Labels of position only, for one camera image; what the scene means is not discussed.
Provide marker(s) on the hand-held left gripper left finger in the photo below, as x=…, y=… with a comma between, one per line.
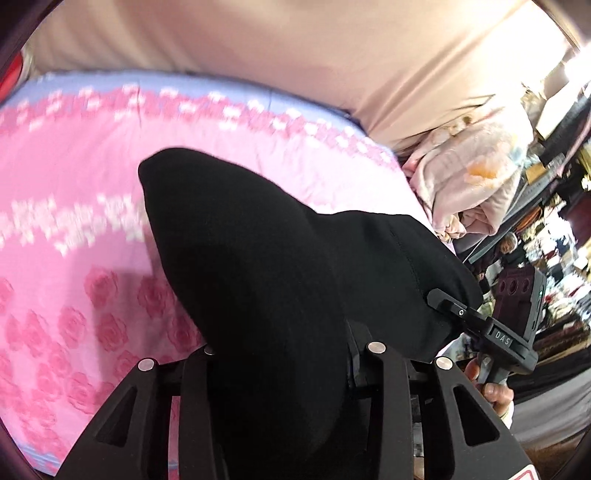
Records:
x=196, y=397

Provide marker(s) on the person's right hand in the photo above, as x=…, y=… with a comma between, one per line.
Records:
x=496, y=397

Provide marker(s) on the black pants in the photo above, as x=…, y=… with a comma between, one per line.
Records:
x=258, y=286

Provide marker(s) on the pale pink blanket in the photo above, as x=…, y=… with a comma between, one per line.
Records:
x=466, y=170

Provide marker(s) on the beige cloth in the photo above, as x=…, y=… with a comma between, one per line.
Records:
x=277, y=41

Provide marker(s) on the cardboard box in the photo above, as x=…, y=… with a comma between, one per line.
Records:
x=561, y=108

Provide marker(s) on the pink floral bedsheet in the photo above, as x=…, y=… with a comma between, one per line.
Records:
x=92, y=194

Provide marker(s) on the cluttered shelves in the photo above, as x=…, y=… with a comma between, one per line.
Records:
x=554, y=240

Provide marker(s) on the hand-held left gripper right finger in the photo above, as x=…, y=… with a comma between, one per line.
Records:
x=392, y=397

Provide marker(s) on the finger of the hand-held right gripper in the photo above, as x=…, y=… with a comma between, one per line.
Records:
x=450, y=307

